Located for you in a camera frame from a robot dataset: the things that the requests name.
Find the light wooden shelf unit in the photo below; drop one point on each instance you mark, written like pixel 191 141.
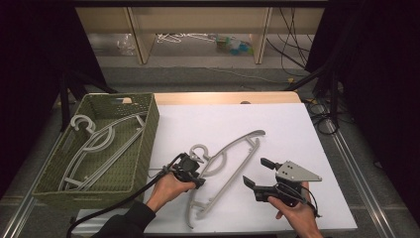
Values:
pixel 198 20

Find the person's left hand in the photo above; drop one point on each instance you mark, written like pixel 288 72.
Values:
pixel 166 190

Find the clear plastic bag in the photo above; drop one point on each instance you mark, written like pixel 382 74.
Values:
pixel 126 44

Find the aluminium rail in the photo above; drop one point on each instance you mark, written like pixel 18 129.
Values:
pixel 23 208
pixel 360 178

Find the black metal stand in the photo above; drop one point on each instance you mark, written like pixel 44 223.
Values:
pixel 66 99
pixel 332 89

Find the green woven basket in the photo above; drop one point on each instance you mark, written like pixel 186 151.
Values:
pixel 132 158

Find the black curtain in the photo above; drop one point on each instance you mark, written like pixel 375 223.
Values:
pixel 33 82
pixel 383 82

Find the person's right hand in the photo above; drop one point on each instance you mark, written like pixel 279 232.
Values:
pixel 298 216

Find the colourful plastic toys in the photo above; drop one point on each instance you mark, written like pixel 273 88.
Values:
pixel 235 45

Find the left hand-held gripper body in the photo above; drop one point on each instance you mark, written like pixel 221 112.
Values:
pixel 185 168

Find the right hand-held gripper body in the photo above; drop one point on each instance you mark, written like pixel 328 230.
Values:
pixel 290 185

